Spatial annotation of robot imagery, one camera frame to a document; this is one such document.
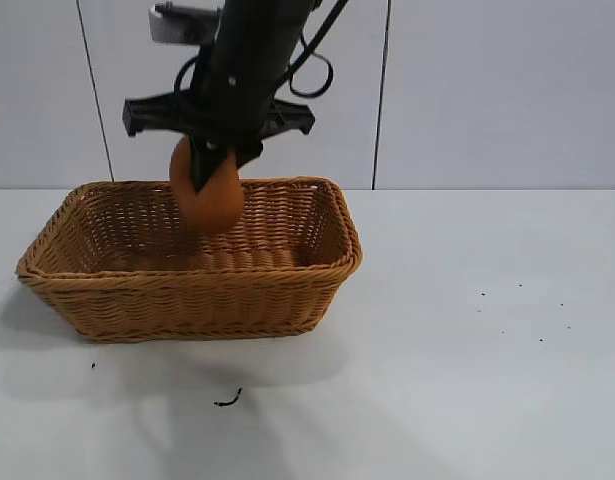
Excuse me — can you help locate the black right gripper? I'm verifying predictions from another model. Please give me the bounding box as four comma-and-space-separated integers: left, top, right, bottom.
122, 52, 317, 193

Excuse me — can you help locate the orange pear-shaped bread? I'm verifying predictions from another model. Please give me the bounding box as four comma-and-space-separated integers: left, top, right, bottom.
169, 137, 245, 233

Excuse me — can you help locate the brown woven wicker basket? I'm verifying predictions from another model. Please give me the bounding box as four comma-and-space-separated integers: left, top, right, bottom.
15, 174, 364, 344

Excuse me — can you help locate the curved black scrap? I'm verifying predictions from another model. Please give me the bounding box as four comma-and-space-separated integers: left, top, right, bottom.
213, 388, 244, 408

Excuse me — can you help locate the black looped cable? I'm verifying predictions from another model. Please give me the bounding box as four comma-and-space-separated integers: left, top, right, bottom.
173, 0, 350, 101

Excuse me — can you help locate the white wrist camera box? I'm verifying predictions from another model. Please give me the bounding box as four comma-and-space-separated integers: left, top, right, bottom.
148, 1, 224, 45

